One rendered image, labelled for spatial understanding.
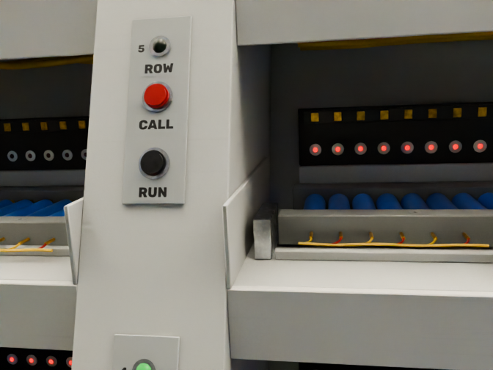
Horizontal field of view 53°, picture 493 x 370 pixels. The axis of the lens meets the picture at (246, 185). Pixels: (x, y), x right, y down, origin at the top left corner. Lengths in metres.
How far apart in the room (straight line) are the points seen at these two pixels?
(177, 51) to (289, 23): 0.07
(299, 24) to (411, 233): 0.16
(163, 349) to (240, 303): 0.05
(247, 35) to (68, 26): 0.13
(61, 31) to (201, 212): 0.17
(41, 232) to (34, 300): 0.07
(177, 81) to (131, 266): 0.12
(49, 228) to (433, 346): 0.27
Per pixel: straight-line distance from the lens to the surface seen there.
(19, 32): 0.40
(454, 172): 0.48
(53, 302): 0.34
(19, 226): 0.41
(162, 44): 0.33
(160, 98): 0.32
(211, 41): 0.33
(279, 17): 0.34
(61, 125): 0.53
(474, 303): 0.30
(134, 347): 0.31
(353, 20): 0.34
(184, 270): 0.30
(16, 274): 0.37
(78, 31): 0.38
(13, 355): 0.55
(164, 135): 0.32
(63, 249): 0.39
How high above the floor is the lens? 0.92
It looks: 9 degrees up
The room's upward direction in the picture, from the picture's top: 1 degrees clockwise
